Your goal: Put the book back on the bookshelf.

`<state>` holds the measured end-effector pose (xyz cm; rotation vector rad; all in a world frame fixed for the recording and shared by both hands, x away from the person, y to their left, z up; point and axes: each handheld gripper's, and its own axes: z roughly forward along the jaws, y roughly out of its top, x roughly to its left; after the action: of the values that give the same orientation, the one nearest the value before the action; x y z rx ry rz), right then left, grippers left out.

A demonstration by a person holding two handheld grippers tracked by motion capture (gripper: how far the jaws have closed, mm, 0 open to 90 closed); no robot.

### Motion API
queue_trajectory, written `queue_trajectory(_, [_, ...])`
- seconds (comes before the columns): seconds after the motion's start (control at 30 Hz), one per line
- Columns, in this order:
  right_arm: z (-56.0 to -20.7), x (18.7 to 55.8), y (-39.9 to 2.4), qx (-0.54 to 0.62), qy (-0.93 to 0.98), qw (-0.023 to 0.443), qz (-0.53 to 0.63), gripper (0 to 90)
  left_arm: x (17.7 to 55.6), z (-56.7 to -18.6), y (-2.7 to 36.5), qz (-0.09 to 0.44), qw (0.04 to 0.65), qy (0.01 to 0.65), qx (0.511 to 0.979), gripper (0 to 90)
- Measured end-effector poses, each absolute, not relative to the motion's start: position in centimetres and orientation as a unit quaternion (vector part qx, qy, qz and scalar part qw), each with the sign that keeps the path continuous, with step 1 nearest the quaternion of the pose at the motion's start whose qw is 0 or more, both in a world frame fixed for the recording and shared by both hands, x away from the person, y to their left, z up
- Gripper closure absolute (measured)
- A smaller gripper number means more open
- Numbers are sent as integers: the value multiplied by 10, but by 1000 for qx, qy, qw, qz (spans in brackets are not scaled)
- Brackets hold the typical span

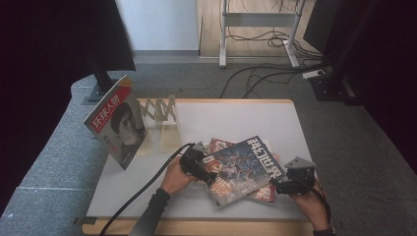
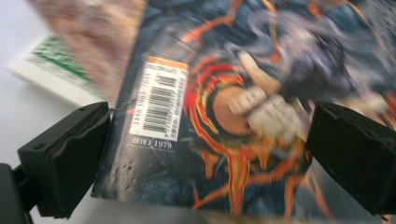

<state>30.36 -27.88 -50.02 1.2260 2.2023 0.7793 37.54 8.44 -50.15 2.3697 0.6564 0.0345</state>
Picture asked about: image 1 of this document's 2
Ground black stand with square base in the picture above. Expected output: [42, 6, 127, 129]
[86, 48, 131, 103]

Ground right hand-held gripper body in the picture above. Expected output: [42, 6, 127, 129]
[283, 156, 318, 198]

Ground thin red cover magazine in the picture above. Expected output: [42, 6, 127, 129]
[208, 137, 277, 205]

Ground person's left hand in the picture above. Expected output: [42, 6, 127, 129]
[160, 156, 198, 197]

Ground thick black gripper cable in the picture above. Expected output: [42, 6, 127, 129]
[98, 142, 197, 236]

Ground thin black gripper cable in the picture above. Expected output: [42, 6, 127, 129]
[308, 181, 332, 227]

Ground white metal desk frame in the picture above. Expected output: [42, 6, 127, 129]
[218, 0, 308, 69]

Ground dark blue space art magazine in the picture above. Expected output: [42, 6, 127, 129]
[201, 135, 286, 210]

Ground portrait cover magazine red banner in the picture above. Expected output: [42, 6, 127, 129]
[83, 74, 149, 171]

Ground white power strip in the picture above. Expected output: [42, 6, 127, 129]
[301, 69, 327, 81]

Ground black floor cables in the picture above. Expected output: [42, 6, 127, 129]
[218, 61, 332, 99]

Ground black stand with dark base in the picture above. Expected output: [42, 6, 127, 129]
[309, 0, 363, 106]

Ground black tape strip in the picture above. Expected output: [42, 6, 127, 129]
[74, 215, 98, 227]

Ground beige expandable book rack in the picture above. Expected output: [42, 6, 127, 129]
[135, 94, 183, 155]

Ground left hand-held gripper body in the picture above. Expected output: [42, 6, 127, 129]
[178, 141, 210, 181]

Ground person's right hand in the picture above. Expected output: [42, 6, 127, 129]
[289, 184, 329, 232]

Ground tangled cables under desk frame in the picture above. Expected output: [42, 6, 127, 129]
[225, 28, 325, 61]

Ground dark curtain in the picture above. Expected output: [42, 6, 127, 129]
[0, 0, 138, 214]
[303, 0, 417, 173]

